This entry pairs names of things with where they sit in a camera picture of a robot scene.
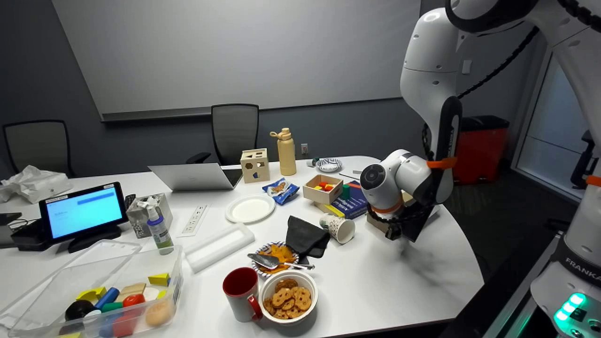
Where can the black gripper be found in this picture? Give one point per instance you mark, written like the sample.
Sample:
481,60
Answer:
408,221

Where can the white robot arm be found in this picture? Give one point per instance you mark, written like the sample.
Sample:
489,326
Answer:
404,187

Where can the black cloth napkin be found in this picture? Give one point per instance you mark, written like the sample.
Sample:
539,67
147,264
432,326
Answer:
307,238

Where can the grey tissue box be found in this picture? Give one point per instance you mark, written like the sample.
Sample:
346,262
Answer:
138,212

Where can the blue and yellow book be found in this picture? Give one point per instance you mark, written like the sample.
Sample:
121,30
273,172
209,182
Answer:
350,200

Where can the patterned paper cup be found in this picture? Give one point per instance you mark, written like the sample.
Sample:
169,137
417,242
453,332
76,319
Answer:
338,227

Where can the red trash bin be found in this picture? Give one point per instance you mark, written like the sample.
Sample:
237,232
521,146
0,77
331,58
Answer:
479,150

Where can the blue snack packet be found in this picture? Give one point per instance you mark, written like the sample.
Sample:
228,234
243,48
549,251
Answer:
280,189

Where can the small bowl with orange sauce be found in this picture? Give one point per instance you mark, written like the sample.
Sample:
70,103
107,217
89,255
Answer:
282,251

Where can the tan water bottle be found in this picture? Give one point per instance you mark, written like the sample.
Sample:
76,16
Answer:
286,150

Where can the white bowl of pretzels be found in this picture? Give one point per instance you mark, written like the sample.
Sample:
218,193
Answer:
288,302

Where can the metal spoon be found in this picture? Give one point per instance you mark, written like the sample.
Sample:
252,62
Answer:
273,262

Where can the white paper plate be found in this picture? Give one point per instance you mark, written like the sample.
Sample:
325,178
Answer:
250,208

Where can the wooden shape sorter cube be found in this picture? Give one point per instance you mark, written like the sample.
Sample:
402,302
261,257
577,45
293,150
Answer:
254,165

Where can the red mug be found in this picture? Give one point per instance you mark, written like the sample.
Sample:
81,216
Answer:
241,287

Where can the black office chair middle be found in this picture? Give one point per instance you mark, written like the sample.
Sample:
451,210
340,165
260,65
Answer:
233,129

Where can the black office chair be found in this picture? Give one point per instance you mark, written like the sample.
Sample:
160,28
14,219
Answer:
233,129
40,142

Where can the white remote control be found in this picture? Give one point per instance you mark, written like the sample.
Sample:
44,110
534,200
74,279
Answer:
194,221

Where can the silver laptop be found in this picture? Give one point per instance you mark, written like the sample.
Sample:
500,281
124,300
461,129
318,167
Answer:
198,176

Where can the spray bottle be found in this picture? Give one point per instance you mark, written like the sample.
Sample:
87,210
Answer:
160,232

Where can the yellow toy block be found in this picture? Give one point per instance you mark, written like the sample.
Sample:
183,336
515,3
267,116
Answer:
162,277

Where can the tan toy egg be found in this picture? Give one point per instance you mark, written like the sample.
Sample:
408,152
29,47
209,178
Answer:
158,313

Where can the clear plastic bin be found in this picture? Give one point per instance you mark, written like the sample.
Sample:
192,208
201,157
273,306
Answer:
104,264

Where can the blue toy cylinder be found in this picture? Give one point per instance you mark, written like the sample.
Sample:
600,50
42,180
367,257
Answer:
107,296

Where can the white whiteboard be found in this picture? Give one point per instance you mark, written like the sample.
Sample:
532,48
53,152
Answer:
160,58

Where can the black toy ball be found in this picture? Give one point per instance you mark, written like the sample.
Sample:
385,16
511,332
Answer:
79,308

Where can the black office chair left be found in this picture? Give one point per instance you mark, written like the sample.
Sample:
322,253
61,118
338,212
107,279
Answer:
40,142

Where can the crumpled white plastic bag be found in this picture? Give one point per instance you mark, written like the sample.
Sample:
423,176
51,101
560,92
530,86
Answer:
34,184

